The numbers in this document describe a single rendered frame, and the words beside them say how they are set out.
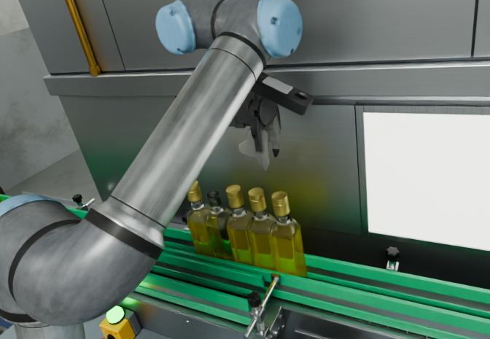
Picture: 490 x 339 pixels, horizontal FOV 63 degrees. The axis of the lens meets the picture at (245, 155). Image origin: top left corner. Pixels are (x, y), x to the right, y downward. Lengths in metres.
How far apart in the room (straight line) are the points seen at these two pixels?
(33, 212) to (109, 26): 0.68
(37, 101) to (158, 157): 4.01
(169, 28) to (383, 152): 0.51
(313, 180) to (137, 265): 0.60
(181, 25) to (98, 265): 0.34
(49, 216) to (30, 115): 3.90
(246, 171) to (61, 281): 0.66
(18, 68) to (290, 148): 3.66
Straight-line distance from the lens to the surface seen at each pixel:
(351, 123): 0.87
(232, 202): 0.92
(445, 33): 0.82
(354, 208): 0.98
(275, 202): 0.86
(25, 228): 0.54
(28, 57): 4.43
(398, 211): 0.97
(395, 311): 0.93
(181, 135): 0.47
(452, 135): 0.86
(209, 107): 0.48
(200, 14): 0.61
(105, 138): 1.35
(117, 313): 1.19
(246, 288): 1.03
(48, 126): 4.52
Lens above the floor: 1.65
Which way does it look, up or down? 28 degrees down
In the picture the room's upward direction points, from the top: 11 degrees counter-clockwise
